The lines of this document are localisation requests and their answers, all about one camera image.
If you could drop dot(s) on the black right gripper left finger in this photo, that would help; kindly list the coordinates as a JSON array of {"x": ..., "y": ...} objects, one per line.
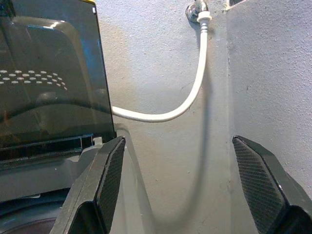
[{"x": 92, "y": 190}]

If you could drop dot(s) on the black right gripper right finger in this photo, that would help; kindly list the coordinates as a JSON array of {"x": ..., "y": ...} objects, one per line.
[{"x": 268, "y": 190}]

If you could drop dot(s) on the grey washing machine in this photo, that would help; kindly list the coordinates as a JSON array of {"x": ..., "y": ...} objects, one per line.
[{"x": 29, "y": 178}]

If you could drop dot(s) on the dark glass washer lid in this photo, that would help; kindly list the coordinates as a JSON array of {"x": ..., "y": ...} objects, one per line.
[{"x": 48, "y": 85}]

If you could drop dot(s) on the chrome wall tap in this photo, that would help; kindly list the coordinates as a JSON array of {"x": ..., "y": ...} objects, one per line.
[{"x": 193, "y": 11}]

